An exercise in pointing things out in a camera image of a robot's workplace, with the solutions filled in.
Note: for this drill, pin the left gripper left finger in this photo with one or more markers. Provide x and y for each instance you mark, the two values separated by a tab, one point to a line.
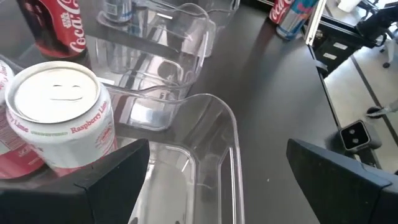
77	205

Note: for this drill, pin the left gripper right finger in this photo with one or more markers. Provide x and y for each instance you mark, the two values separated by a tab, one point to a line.
351	199

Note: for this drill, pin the white red Spindrift can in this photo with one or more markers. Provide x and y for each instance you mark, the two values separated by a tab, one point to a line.
62	140
15	155

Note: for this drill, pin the blue silver Red Bull can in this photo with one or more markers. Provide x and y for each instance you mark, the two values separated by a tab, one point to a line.
118	11
295	25

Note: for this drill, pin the grey caster leg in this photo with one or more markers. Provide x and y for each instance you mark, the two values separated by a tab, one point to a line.
374	111

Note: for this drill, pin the black wheeled cart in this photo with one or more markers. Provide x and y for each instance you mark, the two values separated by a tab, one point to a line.
386	64

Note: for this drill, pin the clear plastic bin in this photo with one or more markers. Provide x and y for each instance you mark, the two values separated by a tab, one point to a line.
174	62
224	12
202	140

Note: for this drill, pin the black box with labels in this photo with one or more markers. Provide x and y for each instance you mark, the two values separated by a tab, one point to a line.
320	46

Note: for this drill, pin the small black table camera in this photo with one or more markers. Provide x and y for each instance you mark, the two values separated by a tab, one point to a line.
354	135

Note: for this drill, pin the black aluminium table frame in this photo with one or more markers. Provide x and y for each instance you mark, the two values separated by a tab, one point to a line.
329	95

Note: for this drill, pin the silver aluminium frame post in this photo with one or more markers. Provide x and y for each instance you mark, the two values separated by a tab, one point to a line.
314	25

